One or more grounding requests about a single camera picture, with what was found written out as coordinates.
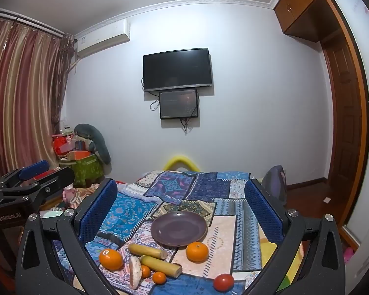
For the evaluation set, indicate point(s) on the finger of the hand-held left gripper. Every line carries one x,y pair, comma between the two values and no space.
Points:
55,178
33,169

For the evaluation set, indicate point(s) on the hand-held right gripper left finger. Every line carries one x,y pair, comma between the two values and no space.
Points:
98,209

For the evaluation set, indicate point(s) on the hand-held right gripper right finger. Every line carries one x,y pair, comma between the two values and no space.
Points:
263,212

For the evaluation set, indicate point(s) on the large orange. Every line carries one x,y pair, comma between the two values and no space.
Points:
112,261
197,253

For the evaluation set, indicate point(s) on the hot dog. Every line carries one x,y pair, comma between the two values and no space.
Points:
135,272

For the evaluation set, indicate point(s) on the small tangerine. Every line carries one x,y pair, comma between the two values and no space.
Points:
145,272
159,278

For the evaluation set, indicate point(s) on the red tomato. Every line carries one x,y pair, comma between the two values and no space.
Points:
224,282

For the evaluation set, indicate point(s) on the brown round plate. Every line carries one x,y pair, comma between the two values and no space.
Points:
178,229

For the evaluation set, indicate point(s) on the yellow-green banana-like fruit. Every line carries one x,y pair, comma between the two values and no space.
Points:
161,265

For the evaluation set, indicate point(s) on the pink toy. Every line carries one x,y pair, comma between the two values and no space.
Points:
70,196

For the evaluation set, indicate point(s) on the green fabric storage box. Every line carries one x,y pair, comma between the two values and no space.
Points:
86,169

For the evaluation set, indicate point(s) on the grey purple cloth bag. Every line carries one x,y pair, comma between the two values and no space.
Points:
275,181

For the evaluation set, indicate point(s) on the orange box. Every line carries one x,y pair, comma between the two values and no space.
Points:
80,154

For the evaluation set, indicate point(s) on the red box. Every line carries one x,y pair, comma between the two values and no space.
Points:
61,144

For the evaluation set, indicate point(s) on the pale green round basin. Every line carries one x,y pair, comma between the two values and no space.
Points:
52,213

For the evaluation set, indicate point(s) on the grey curved pillow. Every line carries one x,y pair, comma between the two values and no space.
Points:
100,141

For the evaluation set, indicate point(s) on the white paper scrap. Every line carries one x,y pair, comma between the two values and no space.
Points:
327,200

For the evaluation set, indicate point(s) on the striped brown curtain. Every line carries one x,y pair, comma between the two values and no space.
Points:
18,98

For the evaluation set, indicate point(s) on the blue patchwork blanket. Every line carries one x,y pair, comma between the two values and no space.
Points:
178,187

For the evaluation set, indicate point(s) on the pink plastic item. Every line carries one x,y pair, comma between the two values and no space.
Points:
349,255

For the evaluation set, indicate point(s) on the yellow foam arch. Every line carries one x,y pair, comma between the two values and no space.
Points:
181,159

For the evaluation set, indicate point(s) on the brown wooden door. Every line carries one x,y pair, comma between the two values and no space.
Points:
341,113

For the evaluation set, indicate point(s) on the white air conditioner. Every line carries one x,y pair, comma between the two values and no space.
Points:
104,38

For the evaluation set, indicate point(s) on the wooden overhead cabinet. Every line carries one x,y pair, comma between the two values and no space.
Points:
298,9

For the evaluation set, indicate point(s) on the small black wall monitor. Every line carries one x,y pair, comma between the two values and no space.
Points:
178,104

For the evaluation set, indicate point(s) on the curtain rail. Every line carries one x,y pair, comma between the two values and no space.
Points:
27,24

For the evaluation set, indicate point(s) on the black wall television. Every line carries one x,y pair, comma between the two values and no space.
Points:
176,69

